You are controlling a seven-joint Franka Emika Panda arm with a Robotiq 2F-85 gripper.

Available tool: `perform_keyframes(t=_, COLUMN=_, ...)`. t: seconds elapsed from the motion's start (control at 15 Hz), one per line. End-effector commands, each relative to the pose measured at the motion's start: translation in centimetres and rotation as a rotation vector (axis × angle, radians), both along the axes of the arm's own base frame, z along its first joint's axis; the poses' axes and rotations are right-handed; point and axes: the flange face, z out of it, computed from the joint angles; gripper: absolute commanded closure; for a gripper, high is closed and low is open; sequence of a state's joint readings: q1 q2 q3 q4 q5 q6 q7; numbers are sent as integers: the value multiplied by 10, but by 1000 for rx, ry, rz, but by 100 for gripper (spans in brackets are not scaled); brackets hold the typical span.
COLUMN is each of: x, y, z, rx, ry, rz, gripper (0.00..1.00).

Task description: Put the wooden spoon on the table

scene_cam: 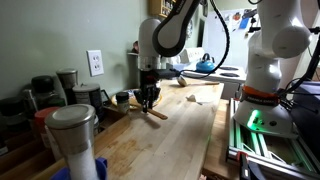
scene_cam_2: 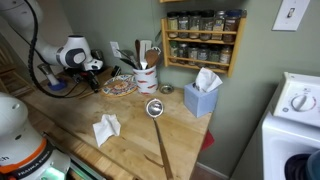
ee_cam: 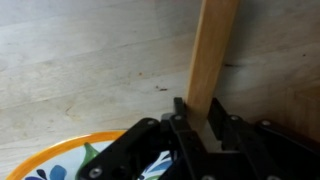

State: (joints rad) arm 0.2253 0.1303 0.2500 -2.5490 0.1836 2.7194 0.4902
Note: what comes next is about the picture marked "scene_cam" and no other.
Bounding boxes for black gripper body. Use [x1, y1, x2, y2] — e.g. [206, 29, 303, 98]
[139, 68, 162, 93]

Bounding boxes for brown wooden spoon in crock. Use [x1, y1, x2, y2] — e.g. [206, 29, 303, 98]
[131, 40, 140, 54]

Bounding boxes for small jar with black lid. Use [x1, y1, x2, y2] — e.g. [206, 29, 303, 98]
[115, 91, 131, 115]

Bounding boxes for wooden spice tray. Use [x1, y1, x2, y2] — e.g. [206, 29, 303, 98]
[0, 103, 131, 180]

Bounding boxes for blue kettle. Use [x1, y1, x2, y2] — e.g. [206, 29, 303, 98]
[195, 53, 217, 74]

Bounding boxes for blue plastic object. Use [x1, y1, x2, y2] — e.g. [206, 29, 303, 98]
[49, 157, 109, 180]

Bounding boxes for grinder with silver cap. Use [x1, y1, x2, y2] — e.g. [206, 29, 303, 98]
[55, 68, 79, 106]

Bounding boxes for large salt shaker silver cap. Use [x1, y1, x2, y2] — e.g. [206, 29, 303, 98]
[44, 103, 101, 180]

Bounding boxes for white stove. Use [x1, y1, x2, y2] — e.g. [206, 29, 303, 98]
[173, 46, 248, 101]

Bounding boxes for white fridge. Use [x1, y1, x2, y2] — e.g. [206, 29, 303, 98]
[203, 8, 258, 68]

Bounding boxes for jar with red lid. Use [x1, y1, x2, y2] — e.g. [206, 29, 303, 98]
[34, 106, 63, 149]

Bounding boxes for glass jar with black lid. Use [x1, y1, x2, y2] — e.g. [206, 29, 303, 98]
[30, 75, 66, 109]

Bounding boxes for blue paper note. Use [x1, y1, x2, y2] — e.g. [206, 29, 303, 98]
[238, 17, 251, 30]

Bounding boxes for thin glass bottle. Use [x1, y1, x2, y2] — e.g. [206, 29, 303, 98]
[21, 88, 38, 121]

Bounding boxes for black and orange clamp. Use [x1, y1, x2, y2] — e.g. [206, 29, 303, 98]
[238, 151, 268, 180]

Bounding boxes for dark squat jar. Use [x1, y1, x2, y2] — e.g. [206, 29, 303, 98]
[0, 96, 31, 134]

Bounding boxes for dark control box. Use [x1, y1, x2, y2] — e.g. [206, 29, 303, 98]
[289, 81, 320, 158]

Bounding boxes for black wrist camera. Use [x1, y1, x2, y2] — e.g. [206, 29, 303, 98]
[159, 68, 181, 80]

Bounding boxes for small black frame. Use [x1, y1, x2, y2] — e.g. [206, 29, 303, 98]
[99, 89, 113, 106]

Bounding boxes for white wall outlet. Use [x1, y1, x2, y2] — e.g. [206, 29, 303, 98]
[86, 49, 105, 78]

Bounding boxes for wooden wall spice rack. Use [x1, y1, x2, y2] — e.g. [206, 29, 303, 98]
[148, 0, 178, 19]

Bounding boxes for aluminium rail frame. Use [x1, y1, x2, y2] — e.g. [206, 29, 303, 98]
[226, 98, 320, 180]

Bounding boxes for black camera on stand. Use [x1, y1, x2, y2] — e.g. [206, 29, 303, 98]
[241, 8, 263, 34]

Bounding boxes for thin black cables bundle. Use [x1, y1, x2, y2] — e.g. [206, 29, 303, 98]
[283, 26, 320, 99]

